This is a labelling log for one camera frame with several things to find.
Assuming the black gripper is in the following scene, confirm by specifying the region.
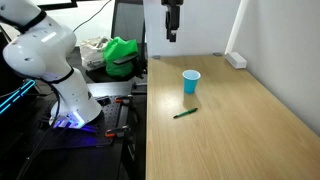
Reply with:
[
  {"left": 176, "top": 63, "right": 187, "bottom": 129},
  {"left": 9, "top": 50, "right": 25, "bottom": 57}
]
[{"left": 161, "top": 0, "right": 184, "bottom": 43}]

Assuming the green pen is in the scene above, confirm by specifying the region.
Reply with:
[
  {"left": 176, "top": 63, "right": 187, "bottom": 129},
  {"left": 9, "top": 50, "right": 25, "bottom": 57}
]
[{"left": 172, "top": 107, "right": 199, "bottom": 120}]

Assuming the blue plastic cup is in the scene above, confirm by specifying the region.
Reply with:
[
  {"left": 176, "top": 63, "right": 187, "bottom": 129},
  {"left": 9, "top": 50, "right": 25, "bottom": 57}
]
[{"left": 182, "top": 69, "right": 202, "bottom": 95}]

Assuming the white partition panel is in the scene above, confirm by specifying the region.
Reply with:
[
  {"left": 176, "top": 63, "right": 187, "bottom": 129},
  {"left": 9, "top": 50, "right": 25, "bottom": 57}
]
[{"left": 143, "top": 0, "right": 242, "bottom": 58}]

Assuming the green plastic bag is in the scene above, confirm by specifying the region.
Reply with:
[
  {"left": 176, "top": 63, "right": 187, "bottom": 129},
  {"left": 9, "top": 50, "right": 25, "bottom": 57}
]
[{"left": 103, "top": 36, "right": 140, "bottom": 78}]

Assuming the white rectangular box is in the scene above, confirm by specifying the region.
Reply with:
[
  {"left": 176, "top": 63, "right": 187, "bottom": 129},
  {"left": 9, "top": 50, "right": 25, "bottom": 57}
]
[{"left": 224, "top": 51, "right": 248, "bottom": 70}]

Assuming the white plastic bag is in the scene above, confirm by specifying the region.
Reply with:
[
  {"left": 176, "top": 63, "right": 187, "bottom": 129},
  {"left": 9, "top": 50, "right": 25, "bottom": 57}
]
[{"left": 79, "top": 36, "right": 113, "bottom": 72}]

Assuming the blue neon light strip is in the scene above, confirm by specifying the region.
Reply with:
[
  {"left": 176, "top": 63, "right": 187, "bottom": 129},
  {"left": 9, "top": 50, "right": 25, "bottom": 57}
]
[{"left": 0, "top": 79, "right": 36, "bottom": 115}]

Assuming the white slanted post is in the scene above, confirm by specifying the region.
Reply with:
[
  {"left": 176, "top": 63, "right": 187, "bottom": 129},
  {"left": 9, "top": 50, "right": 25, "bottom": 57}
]
[{"left": 224, "top": 0, "right": 250, "bottom": 56}]

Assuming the thin black wall cable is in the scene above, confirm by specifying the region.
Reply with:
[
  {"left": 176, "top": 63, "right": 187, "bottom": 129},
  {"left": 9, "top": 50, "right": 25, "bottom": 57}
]
[{"left": 72, "top": 0, "right": 113, "bottom": 33}]

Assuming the orange handled clamp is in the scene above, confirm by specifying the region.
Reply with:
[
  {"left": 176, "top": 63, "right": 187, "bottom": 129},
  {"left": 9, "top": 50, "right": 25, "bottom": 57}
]
[
  {"left": 114, "top": 95, "right": 134, "bottom": 105},
  {"left": 104, "top": 125, "right": 131, "bottom": 139}
]

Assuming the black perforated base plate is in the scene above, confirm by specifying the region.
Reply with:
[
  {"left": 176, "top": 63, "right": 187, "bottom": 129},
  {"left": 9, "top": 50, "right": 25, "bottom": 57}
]
[{"left": 33, "top": 95, "right": 132, "bottom": 150}]

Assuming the black base cable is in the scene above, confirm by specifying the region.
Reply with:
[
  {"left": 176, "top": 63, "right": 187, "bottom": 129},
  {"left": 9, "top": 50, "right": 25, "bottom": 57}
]
[{"left": 15, "top": 82, "right": 62, "bottom": 180}]

